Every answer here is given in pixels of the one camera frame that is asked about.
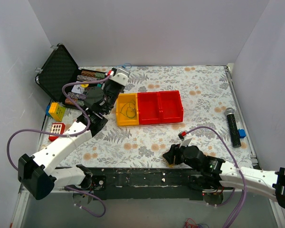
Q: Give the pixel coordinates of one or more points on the black poker chip case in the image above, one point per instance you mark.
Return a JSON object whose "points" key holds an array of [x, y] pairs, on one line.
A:
{"points": [[60, 69]]}

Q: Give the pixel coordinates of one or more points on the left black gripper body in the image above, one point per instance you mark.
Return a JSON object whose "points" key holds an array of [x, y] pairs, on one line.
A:
{"points": [[113, 87]]}

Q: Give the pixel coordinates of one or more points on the red double plastic bin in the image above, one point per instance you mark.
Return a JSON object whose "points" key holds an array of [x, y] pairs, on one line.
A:
{"points": [[163, 107]]}

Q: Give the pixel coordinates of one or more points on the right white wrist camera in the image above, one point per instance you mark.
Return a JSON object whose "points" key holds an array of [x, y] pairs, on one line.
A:
{"points": [[185, 139]]}

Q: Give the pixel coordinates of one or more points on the yellow blue toy block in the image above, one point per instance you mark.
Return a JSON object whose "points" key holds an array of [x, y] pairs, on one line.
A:
{"points": [[56, 111]]}

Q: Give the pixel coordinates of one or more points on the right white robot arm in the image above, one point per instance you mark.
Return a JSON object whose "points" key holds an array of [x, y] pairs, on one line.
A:
{"points": [[216, 172]]}

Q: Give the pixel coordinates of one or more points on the yellow plastic bin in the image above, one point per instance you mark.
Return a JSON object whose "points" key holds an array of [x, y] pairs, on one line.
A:
{"points": [[127, 110]]}

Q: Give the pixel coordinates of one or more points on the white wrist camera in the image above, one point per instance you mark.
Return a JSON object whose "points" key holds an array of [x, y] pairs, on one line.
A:
{"points": [[120, 75], [185, 139]]}

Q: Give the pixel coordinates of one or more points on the black microphone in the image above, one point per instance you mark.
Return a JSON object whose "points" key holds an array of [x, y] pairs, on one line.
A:
{"points": [[234, 134]]}

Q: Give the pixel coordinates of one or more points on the small blue block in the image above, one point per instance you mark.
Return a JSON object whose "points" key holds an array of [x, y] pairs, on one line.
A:
{"points": [[241, 133]]}

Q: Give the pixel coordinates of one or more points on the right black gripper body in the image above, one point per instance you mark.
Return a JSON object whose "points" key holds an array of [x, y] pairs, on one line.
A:
{"points": [[175, 155]]}

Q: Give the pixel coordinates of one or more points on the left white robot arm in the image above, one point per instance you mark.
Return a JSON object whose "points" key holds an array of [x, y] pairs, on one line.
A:
{"points": [[38, 173]]}

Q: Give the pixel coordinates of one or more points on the aluminium frame rail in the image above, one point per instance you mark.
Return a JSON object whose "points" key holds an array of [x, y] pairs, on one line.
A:
{"points": [[32, 213]]}

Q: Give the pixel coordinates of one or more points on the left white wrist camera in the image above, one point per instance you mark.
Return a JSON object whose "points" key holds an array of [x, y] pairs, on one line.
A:
{"points": [[120, 75]]}

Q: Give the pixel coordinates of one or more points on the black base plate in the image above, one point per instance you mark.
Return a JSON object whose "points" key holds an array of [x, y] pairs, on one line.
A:
{"points": [[149, 183]]}

